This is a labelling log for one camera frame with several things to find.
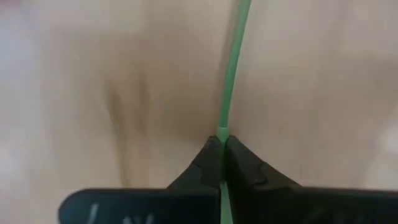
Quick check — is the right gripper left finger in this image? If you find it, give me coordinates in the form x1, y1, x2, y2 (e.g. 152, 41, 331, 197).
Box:
58, 135, 225, 224

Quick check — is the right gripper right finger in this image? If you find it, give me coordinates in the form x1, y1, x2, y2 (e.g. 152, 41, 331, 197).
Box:
224, 135, 398, 224

